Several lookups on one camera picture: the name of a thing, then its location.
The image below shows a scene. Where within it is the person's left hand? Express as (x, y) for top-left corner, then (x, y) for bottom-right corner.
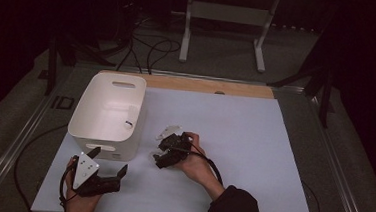
(61, 156), (105, 212)

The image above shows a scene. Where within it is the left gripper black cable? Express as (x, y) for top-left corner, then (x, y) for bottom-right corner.
(57, 155), (80, 210)

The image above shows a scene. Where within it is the white metal stand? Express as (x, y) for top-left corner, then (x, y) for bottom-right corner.
(167, 0), (283, 75)

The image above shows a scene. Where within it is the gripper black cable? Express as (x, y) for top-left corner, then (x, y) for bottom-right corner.
(57, 155), (80, 210)
(184, 139), (228, 187)

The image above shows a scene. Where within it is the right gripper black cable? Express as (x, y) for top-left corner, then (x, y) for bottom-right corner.
(184, 139), (228, 187)

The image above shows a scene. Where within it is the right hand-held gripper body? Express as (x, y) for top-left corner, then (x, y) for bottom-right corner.
(153, 124), (195, 166)

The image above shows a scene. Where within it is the metal floor rail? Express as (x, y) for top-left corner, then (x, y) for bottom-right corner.
(0, 61), (76, 212)
(297, 90), (376, 212)

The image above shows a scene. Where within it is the white plastic bin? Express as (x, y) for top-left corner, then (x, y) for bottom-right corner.
(65, 70), (149, 164)

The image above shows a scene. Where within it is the black metal stand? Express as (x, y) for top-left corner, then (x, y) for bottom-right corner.
(43, 30), (119, 102)
(264, 56), (336, 130)

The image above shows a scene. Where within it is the black floor cable loop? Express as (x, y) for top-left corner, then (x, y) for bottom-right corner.
(145, 37), (183, 77)

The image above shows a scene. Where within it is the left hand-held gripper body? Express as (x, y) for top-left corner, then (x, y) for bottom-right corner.
(70, 149), (124, 200)

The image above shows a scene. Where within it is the long black floor cable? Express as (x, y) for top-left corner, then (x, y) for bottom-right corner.
(298, 180), (324, 212)
(10, 120), (70, 212)

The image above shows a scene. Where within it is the pale table mat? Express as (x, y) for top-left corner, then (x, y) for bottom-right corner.
(30, 79), (324, 212)

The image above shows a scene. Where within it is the person's right hand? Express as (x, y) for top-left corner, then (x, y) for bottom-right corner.
(174, 130), (217, 186)

